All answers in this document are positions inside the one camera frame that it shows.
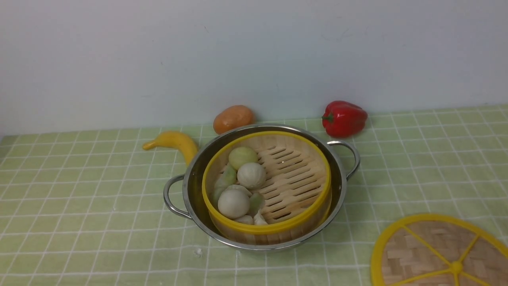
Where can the pale green toy bun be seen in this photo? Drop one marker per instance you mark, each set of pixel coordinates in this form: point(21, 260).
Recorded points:
point(242, 155)

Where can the orange toy potato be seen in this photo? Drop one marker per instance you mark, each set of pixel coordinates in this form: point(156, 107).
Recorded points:
point(233, 117)

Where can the green checkered tablecloth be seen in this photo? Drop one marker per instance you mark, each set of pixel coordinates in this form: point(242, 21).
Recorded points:
point(85, 208)

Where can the small white toy dumpling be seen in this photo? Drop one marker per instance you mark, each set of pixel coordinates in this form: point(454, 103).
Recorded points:
point(246, 219)

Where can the woven bamboo lid yellow frame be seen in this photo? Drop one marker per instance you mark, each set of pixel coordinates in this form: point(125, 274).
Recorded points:
point(437, 250)

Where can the white toy bun upper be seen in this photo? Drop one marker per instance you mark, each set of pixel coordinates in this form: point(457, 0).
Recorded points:
point(251, 175)

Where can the bamboo steamer basket yellow rim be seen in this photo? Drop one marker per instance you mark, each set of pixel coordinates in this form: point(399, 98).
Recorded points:
point(296, 191)

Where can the white toy bun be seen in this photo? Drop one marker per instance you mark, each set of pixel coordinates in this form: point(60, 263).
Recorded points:
point(251, 175)
point(234, 203)

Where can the stainless steel pot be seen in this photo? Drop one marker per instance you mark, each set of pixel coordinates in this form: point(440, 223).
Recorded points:
point(183, 194)

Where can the green toy dumpling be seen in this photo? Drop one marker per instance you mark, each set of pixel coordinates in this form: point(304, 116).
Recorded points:
point(226, 179)
point(256, 203)

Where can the yellow toy banana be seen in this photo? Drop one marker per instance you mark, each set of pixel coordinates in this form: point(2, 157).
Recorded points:
point(175, 140)

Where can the red toy bell pepper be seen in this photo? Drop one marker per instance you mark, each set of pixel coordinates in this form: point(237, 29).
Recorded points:
point(343, 119)

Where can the white toy bun lower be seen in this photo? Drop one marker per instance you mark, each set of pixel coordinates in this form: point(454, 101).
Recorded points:
point(234, 203)

